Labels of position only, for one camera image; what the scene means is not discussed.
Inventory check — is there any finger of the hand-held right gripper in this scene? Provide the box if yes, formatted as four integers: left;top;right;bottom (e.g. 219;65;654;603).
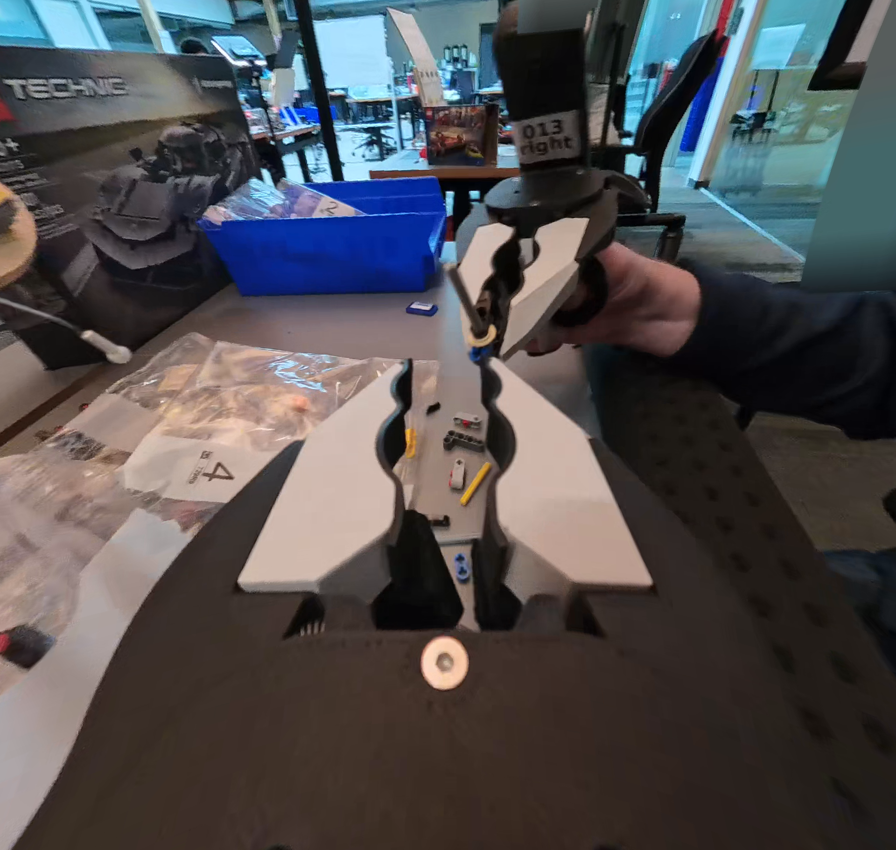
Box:
458;223;526;347
498;216;592;361

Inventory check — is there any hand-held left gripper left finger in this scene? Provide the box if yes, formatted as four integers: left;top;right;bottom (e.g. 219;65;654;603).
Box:
238;359;414;596

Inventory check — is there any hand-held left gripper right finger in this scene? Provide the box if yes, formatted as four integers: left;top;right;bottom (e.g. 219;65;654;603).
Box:
483;360;655;595

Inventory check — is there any black lego gear frame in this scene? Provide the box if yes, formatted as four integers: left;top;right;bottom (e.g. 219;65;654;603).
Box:
448;265;499;364

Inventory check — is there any small colourful lego box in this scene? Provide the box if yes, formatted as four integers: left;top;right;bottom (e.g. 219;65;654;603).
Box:
426;105;499;165

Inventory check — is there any black lego set box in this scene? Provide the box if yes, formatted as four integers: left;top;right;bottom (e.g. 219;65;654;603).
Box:
0;45;263;371

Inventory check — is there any person's right hand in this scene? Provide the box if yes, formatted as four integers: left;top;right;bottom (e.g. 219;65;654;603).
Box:
525;241;701;357

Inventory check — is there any wooden background table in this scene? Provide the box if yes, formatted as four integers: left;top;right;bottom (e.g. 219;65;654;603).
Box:
370;150;522;214

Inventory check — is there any black office chair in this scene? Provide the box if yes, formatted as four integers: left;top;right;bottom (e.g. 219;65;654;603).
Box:
595;28;729;263

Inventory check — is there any blue plastic bin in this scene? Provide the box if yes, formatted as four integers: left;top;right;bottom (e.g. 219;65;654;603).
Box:
199;177;448;297

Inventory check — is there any black dimpled mat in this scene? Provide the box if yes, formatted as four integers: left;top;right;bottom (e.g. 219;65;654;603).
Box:
595;346;896;850

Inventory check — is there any black tripod pole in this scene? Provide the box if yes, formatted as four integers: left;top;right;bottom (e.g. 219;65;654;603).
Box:
283;0;344;182

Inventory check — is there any studio light panel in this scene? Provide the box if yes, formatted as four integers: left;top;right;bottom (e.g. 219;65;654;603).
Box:
210;33;270;69

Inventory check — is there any wooden book stand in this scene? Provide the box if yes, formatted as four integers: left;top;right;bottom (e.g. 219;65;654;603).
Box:
0;185;39;287

